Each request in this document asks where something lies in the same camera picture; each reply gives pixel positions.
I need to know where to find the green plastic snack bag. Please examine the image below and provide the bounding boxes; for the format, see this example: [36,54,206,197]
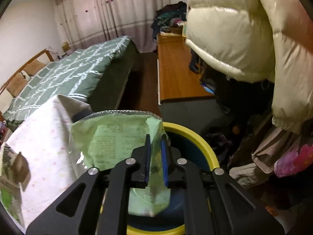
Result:
[68,110,170,217]

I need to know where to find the wooden bed headboard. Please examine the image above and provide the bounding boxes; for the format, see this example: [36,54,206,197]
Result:
[1,49,55,94]

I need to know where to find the pinkish window curtain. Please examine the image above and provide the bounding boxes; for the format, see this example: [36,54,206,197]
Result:
[52,0,187,52]

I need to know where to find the wooden low cabinet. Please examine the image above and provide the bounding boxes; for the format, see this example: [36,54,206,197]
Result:
[157,34,214,104]

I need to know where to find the green checked bed quilt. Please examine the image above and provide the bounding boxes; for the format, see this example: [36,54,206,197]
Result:
[3,36,138,127]

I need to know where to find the cream puffer jacket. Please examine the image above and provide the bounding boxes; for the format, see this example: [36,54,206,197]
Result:
[186,0,312,134]

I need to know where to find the floral paper carton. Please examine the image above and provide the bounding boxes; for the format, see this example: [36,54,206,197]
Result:
[1,143,30,226]

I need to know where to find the right brown pillow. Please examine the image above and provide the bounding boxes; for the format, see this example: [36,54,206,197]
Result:
[23,59,47,76]

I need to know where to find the left brown pillow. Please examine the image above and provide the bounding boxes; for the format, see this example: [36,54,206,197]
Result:
[6,73,28,97]

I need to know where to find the pink floral fabric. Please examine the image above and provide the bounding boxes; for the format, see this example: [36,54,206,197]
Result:
[274,136,312,178]

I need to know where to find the pile of dark clothes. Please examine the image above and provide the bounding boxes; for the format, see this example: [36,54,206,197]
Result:
[151,1,187,40]

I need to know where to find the yellow rimmed trash bin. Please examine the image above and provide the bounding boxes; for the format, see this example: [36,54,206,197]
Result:
[126,122,220,235]

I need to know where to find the white floral tablecloth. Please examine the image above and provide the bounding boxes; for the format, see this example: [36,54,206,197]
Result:
[8,94,91,226]

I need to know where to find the brown pillow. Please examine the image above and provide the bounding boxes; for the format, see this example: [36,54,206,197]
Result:
[6,73,28,97]
[23,59,47,76]

